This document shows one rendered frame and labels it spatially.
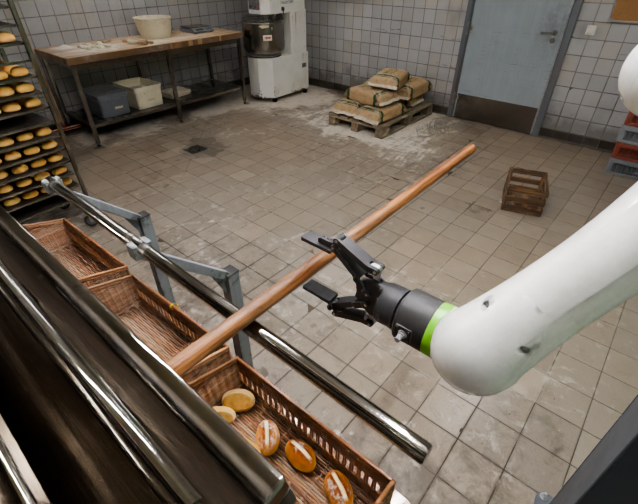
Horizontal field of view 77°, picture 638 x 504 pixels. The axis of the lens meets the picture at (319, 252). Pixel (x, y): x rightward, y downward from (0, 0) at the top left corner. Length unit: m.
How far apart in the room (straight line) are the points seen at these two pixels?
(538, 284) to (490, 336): 0.08
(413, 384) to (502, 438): 0.43
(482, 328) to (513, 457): 1.57
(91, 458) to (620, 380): 2.41
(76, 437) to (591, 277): 0.50
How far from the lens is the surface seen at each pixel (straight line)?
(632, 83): 0.71
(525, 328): 0.50
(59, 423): 0.38
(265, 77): 6.05
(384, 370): 2.13
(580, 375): 2.46
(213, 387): 1.24
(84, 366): 0.32
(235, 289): 1.21
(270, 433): 1.20
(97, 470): 0.34
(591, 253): 0.52
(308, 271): 0.76
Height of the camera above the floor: 1.68
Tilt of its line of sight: 37 degrees down
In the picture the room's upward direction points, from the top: straight up
